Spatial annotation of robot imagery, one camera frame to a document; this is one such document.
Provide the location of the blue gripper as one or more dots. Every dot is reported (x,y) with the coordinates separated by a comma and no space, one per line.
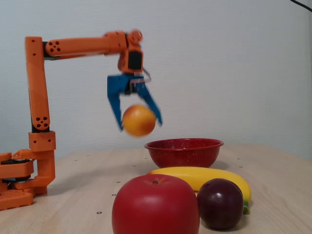
(118,84)

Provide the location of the orange yellow peach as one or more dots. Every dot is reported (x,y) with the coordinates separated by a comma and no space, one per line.
(139,120)

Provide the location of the orange robot base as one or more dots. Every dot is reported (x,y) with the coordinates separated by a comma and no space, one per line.
(14,200)

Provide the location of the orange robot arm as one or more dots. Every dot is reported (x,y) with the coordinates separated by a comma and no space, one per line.
(36,85)

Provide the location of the red speckled bowl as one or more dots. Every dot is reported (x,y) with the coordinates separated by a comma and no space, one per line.
(182,156)

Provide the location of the yellow banana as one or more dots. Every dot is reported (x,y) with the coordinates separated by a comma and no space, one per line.
(195,175)

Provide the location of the red apple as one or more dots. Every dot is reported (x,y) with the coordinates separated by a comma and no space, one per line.
(156,207)

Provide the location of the dark purple plum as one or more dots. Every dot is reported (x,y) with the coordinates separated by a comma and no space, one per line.
(219,204)

